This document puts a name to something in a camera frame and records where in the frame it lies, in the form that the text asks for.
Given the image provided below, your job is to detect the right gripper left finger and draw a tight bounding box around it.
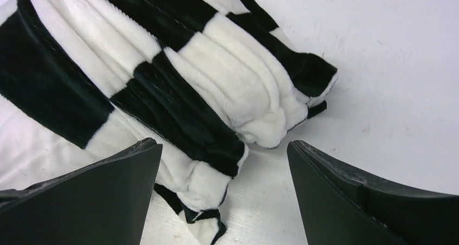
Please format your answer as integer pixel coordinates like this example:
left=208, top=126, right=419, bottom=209
left=1, top=138, right=162, bottom=244

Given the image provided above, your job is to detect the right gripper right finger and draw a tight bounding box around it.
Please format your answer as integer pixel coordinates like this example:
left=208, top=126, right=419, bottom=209
left=287, top=140, right=458, bottom=245

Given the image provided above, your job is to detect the black white checkered pillowcase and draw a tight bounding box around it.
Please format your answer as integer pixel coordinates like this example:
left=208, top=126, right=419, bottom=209
left=1, top=0, right=337, bottom=244

